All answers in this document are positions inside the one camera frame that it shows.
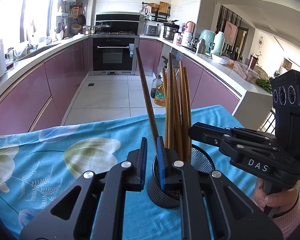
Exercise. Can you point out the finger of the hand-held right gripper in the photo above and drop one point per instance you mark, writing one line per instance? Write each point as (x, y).
(215, 126)
(205, 135)

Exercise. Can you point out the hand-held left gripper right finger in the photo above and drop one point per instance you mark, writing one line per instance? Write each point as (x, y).
(161, 162)

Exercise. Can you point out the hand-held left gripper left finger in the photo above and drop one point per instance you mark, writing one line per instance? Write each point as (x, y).
(143, 165)

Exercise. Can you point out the black mesh utensil holder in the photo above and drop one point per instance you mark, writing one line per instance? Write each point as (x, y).
(202, 160)

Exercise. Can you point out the bunch of wooden chopsticks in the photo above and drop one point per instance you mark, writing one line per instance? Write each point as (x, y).
(182, 105)

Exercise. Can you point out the person's right forearm pink sleeve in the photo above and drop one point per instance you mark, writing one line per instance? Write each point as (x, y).
(292, 222)

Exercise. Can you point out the person's right hand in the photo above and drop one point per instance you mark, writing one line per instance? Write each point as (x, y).
(282, 198)

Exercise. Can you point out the pink base cabinets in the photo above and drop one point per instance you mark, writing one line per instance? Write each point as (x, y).
(52, 85)
(212, 90)

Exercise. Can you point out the bunch of green vegetables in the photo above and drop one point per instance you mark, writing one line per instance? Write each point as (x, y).
(263, 85)

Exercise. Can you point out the yellow cooking oil bottle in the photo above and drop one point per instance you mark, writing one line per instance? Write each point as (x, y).
(160, 97)

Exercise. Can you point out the clear plastic food container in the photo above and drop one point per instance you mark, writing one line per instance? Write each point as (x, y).
(245, 71)

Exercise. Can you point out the white plastic bag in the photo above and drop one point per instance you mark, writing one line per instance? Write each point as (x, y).
(221, 59)

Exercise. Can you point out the dark sauce bottle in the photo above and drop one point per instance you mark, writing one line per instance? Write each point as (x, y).
(153, 87)

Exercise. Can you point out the brown tumbler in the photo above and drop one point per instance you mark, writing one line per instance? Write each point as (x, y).
(253, 62)

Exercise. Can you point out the blue floral tablecloth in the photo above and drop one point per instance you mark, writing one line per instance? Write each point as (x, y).
(65, 180)

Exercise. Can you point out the stainless steel thermos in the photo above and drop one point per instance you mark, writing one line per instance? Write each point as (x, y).
(200, 47)

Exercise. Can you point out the mint green thermos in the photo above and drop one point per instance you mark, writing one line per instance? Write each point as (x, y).
(218, 43)

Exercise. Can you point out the white jar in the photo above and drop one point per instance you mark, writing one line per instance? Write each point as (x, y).
(186, 39)

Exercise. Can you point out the pink electric kettle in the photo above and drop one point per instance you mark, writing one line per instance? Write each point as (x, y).
(190, 27)

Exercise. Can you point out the stainless steel stock pot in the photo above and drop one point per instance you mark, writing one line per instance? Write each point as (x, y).
(170, 33)

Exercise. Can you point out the black built-in oven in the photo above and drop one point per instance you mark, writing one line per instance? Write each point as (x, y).
(112, 55)

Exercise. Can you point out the silver rice cooker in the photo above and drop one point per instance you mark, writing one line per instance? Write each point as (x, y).
(151, 30)

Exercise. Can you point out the wooden cutting board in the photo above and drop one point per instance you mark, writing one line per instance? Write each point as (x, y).
(164, 7)

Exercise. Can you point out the black range hood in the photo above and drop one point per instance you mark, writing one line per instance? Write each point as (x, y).
(120, 21)

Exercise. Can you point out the black wok with lid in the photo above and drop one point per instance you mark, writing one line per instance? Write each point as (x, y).
(103, 28)

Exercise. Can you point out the white kitchen countertop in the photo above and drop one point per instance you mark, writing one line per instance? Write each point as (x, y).
(32, 60)

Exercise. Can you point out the hanging black frying pan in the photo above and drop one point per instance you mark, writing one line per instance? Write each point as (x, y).
(81, 19)

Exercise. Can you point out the kitchen window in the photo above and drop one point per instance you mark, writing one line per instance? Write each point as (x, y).
(12, 7)

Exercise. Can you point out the wall clock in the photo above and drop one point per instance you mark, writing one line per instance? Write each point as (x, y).
(261, 42)

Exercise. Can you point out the pink wall painting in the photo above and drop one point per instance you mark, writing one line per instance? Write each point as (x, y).
(230, 33)

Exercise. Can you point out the black wall rack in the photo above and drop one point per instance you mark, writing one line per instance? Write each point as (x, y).
(161, 17)

